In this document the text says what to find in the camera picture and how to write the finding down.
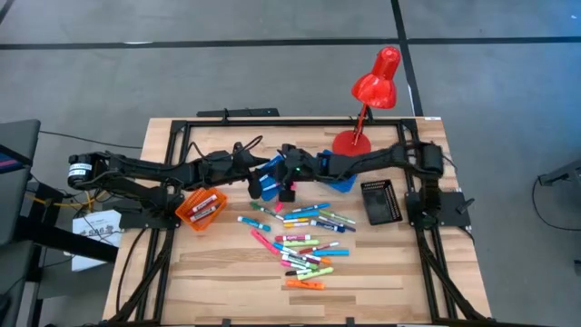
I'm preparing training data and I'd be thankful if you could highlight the blue thin marker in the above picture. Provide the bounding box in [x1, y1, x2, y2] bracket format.
[291, 202, 331, 214]

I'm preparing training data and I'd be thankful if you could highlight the orange plastic basket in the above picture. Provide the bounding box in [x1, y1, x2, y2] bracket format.
[174, 186, 229, 233]

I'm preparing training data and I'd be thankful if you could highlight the black aluminium table frame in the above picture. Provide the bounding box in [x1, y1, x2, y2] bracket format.
[103, 118, 494, 327]

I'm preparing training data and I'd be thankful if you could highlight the grey stand leg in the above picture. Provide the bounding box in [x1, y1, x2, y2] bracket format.
[537, 158, 581, 187]

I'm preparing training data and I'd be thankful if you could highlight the black plastic basket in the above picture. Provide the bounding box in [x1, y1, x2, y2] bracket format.
[360, 179, 404, 227]

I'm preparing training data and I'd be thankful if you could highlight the red thin marker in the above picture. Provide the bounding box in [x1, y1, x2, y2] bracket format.
[299, 241, 340, 255]

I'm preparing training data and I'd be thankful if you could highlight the black power strip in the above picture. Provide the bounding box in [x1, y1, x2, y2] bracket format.
[196, 107, 281, 118]

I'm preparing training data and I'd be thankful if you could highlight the white printed paper sheet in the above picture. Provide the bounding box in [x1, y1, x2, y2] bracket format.
[71, 209, 123, 273]

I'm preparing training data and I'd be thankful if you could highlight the dark blue whiteboard marker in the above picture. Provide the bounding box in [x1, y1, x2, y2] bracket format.
[310, 219, 347, 234]

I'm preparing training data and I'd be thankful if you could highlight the orange highlighter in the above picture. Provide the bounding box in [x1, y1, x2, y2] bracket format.
[285, 278, 326, 292]

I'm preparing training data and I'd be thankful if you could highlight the blue-capped white marker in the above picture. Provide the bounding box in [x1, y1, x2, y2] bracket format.
[272, 241, 299, 256]

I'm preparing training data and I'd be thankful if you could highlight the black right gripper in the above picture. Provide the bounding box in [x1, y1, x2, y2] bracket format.
[275, 144, 328, 203]

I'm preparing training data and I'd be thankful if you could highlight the yellow cable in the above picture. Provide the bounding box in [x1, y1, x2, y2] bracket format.
[25, 190, 110, 213]

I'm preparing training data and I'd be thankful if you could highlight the teal whiteboard marker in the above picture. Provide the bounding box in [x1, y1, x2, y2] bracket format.
[236, 215, 272, 233]

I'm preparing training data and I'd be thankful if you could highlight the red desk lamp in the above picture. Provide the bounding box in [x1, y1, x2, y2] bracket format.
[331, 45, 402, 159]

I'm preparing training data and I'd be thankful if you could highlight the blue plastic basket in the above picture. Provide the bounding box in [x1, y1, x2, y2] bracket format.
[253, 155, 287, 203]
[312, 148, 359, 193]

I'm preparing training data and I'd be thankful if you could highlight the grey desk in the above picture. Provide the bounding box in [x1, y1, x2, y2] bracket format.
[0, 118, 42, 327]

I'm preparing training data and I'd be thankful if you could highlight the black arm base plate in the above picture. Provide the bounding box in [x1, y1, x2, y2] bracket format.
[118, 206, 182, 230]
[406, 190, 473, 228]

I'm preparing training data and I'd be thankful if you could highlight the pink whiteboard marker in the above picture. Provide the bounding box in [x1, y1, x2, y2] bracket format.
[274, 233, 312, 243]

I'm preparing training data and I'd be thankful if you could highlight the black floor cable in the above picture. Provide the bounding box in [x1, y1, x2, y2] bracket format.
[39, 130, 144, 150]
[531, 177, 581, 233]

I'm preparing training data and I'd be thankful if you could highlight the maroon thin marker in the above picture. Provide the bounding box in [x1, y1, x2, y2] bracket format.
[290, 252, 322, 265]

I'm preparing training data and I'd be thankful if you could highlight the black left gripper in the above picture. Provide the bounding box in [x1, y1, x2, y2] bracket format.
[212, 144, 272, 200]

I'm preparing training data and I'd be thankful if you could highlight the red whiteboard marker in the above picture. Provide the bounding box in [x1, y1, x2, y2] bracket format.
[188, 194, 218, 213]

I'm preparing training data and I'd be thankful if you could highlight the pink highlighter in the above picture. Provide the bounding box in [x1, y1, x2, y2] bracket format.
[274, 181, 297, 213]
[250, 227, 281, 256]

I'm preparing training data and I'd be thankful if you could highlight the light blue thick marker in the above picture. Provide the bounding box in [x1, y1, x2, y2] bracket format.
[312, 248, 351, 258]
[283, 209, 320, 221]

